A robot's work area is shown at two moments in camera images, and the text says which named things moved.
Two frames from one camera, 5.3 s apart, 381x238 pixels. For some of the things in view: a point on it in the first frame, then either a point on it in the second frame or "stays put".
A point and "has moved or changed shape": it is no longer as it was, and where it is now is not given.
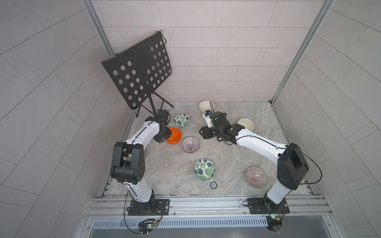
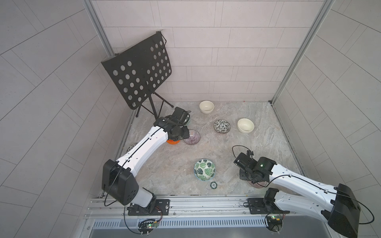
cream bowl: (205, 105) stays put
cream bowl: (247, 123) stays put
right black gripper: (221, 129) to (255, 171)
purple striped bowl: (190, 145) has moved or changed shape
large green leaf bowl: (204, 169) stays put
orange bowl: (174, 138) stays put
